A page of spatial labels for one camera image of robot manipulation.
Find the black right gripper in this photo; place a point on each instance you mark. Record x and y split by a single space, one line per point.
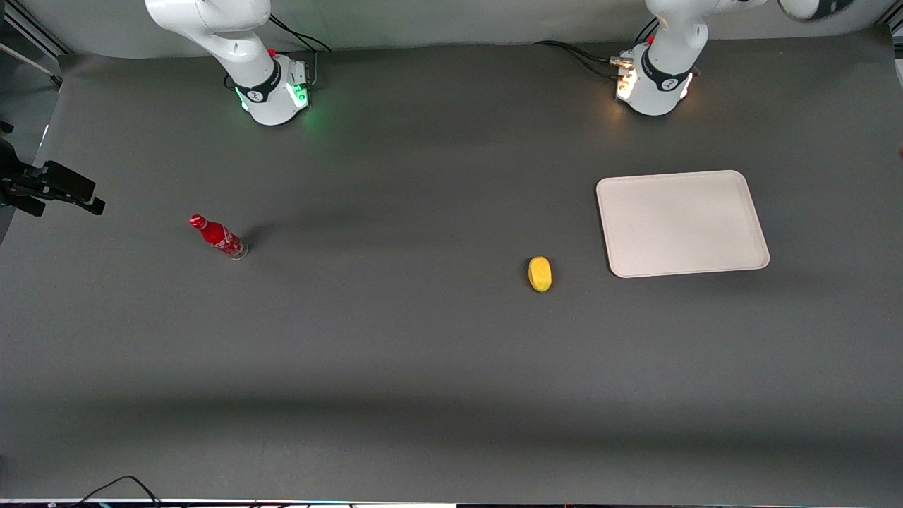
28 185

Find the beige plastic tray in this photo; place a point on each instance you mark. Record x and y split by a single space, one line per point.
681 222

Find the red cola bottle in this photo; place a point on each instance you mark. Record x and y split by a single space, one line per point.
219 236

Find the yellow lemon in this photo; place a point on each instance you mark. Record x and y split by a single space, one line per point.
540 274

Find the aluminium frame bar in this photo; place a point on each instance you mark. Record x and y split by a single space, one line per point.
32 28

